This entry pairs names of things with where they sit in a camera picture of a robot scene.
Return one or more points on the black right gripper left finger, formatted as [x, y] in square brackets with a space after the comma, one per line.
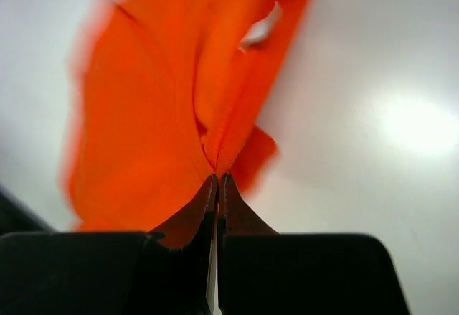
[164, 271]

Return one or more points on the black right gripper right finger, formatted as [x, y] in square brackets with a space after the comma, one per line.
[261, 271]

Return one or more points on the orange t-shirt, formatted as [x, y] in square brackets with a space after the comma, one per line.
[170, 91]

